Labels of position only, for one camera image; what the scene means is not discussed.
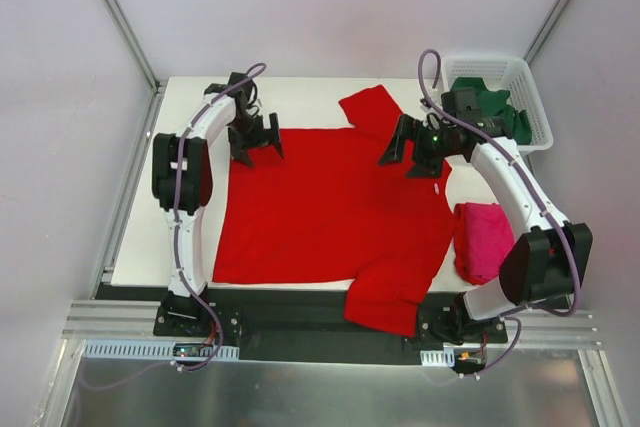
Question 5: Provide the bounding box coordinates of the red t shirt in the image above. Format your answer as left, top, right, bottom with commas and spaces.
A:
452, 204, 480, 285
212, 85, 455, 336

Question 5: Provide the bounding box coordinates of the white plastic basket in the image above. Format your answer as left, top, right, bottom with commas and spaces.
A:
441, 54, 553, 156

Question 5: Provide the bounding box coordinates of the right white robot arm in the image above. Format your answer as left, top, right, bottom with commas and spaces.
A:
378, 88, 593, 345

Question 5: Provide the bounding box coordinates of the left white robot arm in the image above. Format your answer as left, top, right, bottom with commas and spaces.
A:
151, 62, 284, 301

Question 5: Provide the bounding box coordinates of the green t shirt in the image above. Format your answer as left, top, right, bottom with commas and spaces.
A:
451, 77, 533, 145

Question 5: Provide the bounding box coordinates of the folded red t shirt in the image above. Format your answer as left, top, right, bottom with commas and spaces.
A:
452, 204, 480, 285

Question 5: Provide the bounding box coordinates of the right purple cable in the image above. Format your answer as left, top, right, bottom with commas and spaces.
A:
417, 50, 584, 384

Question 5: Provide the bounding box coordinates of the purple cable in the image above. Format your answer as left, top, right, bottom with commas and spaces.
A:
79, 63, 268, 390
417, 50, 584, 384

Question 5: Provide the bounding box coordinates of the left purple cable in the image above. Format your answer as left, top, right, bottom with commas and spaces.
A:
79, 63, 268, 390

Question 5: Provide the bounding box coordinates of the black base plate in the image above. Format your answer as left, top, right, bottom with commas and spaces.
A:
152, 288, 508, 363

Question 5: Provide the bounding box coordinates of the right white cable duct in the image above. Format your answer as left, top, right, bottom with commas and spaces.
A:
420, 348, 455, 368

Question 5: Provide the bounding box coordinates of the white cable duct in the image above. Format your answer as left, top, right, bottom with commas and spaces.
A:
420, 348, 455, 368
83, 340, 240, 363

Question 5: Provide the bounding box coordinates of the aluminium rail frame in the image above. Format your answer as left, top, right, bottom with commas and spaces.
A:
50, 77, 630, 426

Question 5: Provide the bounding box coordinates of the left white cable duct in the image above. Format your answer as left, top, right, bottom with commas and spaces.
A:
83, 340, 240, 363

